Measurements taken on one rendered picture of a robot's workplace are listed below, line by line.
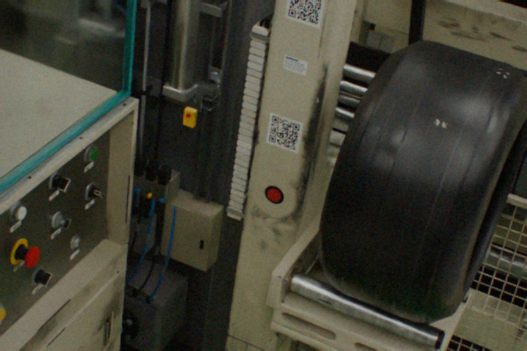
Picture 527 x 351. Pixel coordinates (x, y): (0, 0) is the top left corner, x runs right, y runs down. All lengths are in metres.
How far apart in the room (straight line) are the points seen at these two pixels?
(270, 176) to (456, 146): 0.48
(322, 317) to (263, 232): 0.23
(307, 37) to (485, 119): 0.38
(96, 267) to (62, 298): 0.12
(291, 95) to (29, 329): 0.69
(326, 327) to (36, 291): 0.61
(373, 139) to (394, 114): 0.06
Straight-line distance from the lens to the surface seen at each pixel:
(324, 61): 2.08
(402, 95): 2.00
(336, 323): 2.28
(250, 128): 2.24
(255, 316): 2.49
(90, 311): 2.31
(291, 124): 2.17
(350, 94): 2.57
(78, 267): 2.29
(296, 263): 2.30
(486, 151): 1.97
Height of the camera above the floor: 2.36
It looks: 33 degrees down
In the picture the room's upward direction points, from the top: 9 degrees clockwise
